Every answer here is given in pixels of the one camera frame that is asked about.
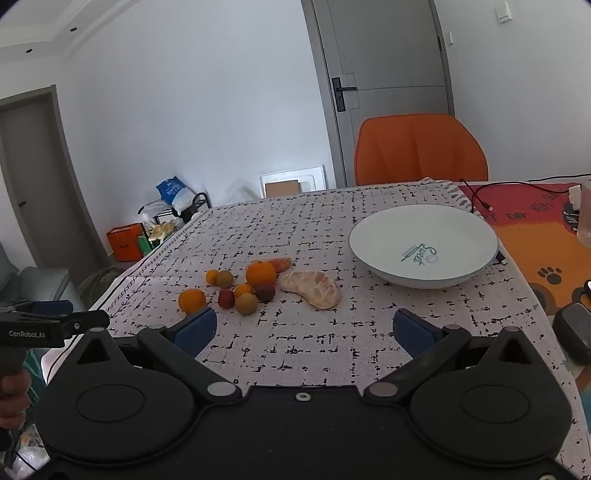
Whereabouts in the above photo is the black door handle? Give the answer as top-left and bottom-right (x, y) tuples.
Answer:
(331, 78), (357, 112)

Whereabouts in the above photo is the olive cloth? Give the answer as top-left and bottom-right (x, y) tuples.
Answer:
(78, 268), (125, 308)

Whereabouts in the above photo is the orange box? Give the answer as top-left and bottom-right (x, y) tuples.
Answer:
(107, 223), (145, 263)

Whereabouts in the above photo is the medium orange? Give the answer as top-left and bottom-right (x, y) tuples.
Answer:
(178, 288), (207, 313)

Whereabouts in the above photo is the person's left hand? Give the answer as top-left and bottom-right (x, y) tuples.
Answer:
(0, 369), (34, 431)

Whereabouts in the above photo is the black patterned white tablecloth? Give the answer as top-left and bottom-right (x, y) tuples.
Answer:
(90, 178), (580, 478)

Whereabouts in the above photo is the large orange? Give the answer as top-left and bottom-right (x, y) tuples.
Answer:
(246, 261), (278, 288)

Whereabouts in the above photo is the grey door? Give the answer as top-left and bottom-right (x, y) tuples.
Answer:
(302, 0), (455, 188)

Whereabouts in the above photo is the black metal rack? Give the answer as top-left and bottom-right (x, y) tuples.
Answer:
(139, 191), (213, 232)

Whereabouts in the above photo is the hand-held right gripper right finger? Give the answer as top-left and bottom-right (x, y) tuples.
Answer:
(364, 308), (546, 407)

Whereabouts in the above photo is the red and orange printed mat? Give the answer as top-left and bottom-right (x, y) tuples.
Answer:
(455, 178), (591, 315)

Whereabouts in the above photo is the white picture frame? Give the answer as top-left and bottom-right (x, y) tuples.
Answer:
(259, 165), (326, 199)

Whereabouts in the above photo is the orange chair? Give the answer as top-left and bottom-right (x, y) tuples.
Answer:
(354, 114), (489, 186)

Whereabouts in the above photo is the white plate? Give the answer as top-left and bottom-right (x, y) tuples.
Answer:
(348, 204), (499, 290)

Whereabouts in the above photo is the black cable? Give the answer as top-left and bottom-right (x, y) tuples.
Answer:
(459, 173), (591, 214)

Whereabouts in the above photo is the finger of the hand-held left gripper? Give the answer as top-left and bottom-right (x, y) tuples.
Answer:
(28, 309), (110, 334)
(0, 300), (75, 318)

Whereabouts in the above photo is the blue plastic bag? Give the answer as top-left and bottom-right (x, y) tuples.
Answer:
(156, 176), (192, 208)

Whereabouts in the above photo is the dark grey device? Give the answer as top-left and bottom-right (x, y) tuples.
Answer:
(553, 302), (591, 365)

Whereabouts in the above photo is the grey-brown door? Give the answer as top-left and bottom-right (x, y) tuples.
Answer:
(0, 85), (109, 282)

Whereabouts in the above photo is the large peeled citrus piece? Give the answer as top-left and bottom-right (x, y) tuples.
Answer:
(277, 270), (342, 310)

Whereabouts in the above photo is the grey sofa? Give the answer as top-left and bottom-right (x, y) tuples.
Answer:
(0, 244), (86, 315)

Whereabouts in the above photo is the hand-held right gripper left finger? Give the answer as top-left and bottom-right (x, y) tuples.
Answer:
(69, 308), (243, 408)

